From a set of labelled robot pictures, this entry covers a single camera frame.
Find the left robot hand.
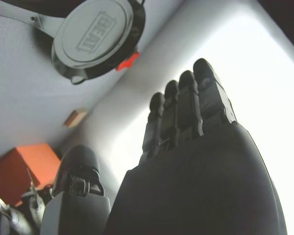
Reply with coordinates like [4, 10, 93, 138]
[40, 58, 287, 235]

